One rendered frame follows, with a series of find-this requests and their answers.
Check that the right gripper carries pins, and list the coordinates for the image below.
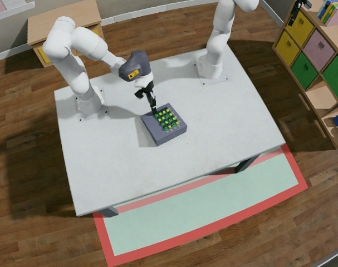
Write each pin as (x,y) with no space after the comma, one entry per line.
(150,96)

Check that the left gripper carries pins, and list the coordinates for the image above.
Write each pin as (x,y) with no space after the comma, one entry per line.
(295,11)

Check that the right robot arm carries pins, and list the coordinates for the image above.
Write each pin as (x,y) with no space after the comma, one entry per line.
(63,37)

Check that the grey switch panel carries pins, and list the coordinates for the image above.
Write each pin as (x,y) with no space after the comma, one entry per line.
(165,125)

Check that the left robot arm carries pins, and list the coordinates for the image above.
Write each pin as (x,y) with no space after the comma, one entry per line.
(210,64)

